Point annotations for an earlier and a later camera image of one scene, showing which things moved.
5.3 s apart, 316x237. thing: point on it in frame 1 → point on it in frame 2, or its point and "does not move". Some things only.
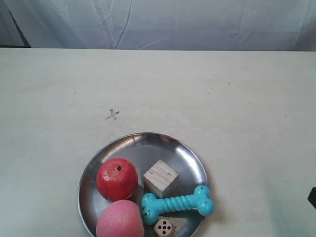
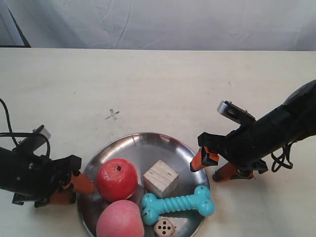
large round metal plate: [143, 150] does not move
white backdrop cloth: [204, 25] does not move
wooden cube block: [161, 179] does not move
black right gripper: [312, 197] → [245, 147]
